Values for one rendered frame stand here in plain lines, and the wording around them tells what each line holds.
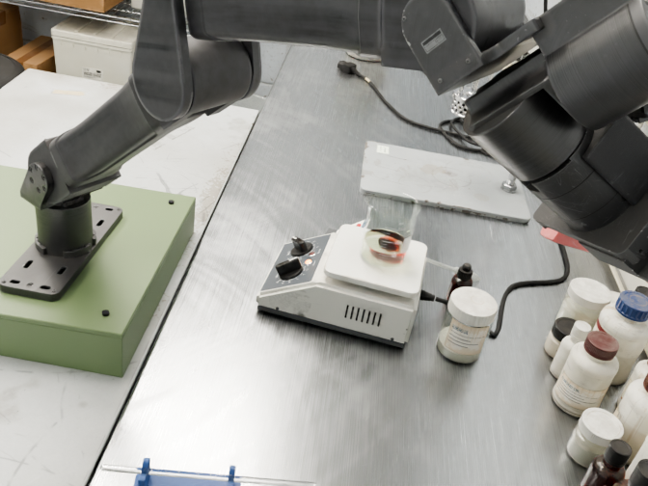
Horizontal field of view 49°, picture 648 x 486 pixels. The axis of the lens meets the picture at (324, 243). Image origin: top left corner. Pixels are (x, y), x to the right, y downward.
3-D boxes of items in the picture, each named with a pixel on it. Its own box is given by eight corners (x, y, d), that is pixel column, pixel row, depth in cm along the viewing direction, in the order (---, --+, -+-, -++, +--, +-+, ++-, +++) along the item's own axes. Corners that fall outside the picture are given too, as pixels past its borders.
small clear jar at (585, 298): (596, 322, 100) (613, 285, 97) (594, 345, 96) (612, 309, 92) (555, 308, 101) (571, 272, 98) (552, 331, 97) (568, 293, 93)
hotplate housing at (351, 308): (254, 311, 91) (259, 261, 86) (281, 257, 101) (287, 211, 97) (421, 357, 88) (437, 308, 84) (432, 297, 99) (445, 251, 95)
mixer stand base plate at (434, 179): (359, 193, 121) (360, 188, 120) (364, 144, 138) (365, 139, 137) (530, 225, 121) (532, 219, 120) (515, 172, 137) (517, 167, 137)
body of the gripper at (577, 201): (601, 161, 52) (536, 98, 49) (707, 187, 42) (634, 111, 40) (546, 231, 52) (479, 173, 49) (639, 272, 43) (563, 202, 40)
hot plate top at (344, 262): (321, 276, 86) (322, 270, 85) (340, 227, 96) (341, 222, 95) (417, 301, 85) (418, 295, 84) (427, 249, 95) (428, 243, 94)
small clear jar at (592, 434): (587, 434, 82) (604, 403, 79) (615, 466, 78) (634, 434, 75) (556, 444, 80) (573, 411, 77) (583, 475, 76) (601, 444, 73)
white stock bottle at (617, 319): (634, 371, 92) (671, 303, 86) (616, 393, 88) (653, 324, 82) (590, 345, 96) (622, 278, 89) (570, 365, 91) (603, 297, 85)
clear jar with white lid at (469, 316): (435, 329, 93) (450, 282, 89) (479, 338, 93) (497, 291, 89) (434, 360, 88) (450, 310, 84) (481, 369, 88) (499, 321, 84)
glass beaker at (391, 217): (402, 247, 93) (417, 192, 88) (409, 276, 88) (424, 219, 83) (350, 242, 92) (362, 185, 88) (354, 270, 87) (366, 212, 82)
